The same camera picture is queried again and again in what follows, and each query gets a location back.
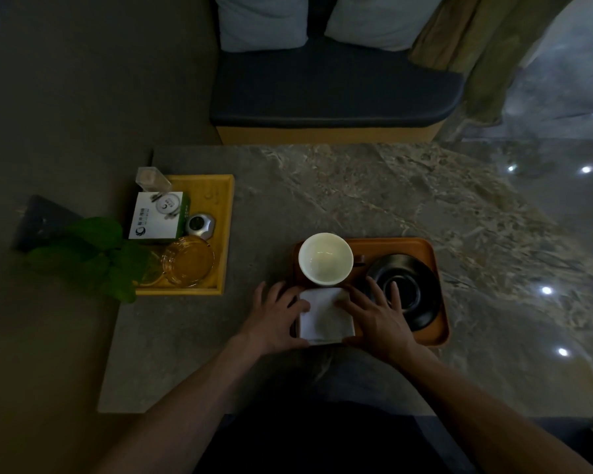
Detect person's right hand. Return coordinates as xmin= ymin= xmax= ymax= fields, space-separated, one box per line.
xmin=337 ymin=276 xmax=418 ymax=366

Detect black wall socket panel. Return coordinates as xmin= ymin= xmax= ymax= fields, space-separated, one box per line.
xmin=11 ymin=194 xmax=85 ymax=252

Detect black saucer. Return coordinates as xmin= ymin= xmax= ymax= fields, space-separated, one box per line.
xmin=364 ymin=253 xmax=444 ymax=333

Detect green leafy plant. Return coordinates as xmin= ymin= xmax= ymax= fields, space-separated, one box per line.
xmin=27 ymin=217 xmax=152 ymax=304

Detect yellow tray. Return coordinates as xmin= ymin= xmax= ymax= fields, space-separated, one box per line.
xmin=134 ymin=174 xmax=236 ymax=297

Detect clear glass vase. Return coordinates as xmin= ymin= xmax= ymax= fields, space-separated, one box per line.
xmin=136 ymin=246 xmax=165 ymax=287

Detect person's left hand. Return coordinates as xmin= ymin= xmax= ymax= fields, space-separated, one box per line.
xmin=239 ymin=280 xmax=311 ymax=356

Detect orange wooden tray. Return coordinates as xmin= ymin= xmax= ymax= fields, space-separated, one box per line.
xmin=290 ymin=236 xmax=451 ymax=349

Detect person's right forearm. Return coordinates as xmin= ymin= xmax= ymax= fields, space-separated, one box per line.
xmin=393 ymin=345 xmax=593 ymax=474

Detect white and green box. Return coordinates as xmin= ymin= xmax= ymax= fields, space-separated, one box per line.
xmin=128 ymin=191 xmax=191 ymax=244

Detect person's left forearm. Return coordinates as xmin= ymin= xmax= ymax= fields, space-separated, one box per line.
xmin=94 ymin=338 xmax=268 ymax=474

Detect white napkins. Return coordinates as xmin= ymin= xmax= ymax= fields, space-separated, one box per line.
xmin=296 ymin=286 xmax=356 ymax=346

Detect silver metal call bell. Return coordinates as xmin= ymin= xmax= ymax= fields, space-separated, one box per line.
xmin=185 ymin=213 xmax=217 ymax=241

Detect clear plastic toothpick holder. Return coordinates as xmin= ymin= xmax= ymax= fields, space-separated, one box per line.
xmin=135 ymin=166 xmax=173 ymax=194

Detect amber glass ashtray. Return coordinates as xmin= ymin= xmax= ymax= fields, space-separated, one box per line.
xmin=160 ymin=235 xmax=216 ymax=288

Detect grey square pillow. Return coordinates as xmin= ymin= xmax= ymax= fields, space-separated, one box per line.
xmin=212 ymin=0 xmax=310 ymax=53
xmin=324 ymin=0 xmax=445 ymax=53

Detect dark cushioned bench seat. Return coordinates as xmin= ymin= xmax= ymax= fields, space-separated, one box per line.
xmin=209 ymin=0 xmax=465 ymax=145

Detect white cup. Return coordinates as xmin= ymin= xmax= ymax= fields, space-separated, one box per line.
xmin=298 ymin=232 xmax=366 ymax=287

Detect person's dark clothing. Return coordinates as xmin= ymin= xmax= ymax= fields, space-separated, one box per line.
xmin=192 ymin=402 xmax=475 ymax=474

